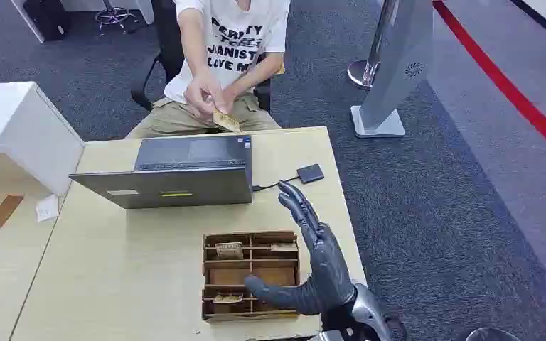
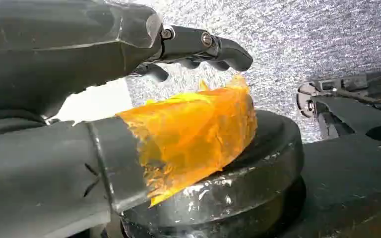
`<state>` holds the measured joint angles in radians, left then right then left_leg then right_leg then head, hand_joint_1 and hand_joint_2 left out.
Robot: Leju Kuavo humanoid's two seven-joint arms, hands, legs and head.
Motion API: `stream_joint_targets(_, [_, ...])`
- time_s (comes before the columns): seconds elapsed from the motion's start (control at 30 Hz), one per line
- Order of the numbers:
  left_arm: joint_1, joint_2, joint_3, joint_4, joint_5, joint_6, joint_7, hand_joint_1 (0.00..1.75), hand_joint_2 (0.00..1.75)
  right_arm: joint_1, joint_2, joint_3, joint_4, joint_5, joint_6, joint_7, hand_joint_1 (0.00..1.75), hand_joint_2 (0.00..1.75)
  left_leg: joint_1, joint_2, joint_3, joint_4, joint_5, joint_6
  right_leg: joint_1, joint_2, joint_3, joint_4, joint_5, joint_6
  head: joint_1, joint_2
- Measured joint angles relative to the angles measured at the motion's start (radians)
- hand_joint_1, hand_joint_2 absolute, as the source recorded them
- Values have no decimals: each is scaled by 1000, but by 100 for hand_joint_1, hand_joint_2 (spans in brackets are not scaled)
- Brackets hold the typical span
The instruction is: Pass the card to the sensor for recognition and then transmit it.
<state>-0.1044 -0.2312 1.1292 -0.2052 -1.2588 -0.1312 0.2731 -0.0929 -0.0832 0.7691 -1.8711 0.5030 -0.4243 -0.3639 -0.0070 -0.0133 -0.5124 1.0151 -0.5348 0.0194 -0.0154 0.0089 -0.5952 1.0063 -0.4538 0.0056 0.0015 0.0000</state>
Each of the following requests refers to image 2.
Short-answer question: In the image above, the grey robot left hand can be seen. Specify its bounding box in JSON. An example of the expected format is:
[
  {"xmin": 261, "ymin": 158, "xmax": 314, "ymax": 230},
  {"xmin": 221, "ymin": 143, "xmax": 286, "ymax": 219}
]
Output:
[{"xmin": 0, "ymin": 0, "xmax": 257, "ymax": 238}]

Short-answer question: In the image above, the black round robot foot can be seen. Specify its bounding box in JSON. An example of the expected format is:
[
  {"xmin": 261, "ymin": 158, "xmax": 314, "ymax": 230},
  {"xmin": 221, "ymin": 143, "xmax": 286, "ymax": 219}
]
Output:
[{"xmin": 121, "ymin": 110, "xmax": 307, "ymax": 238}]

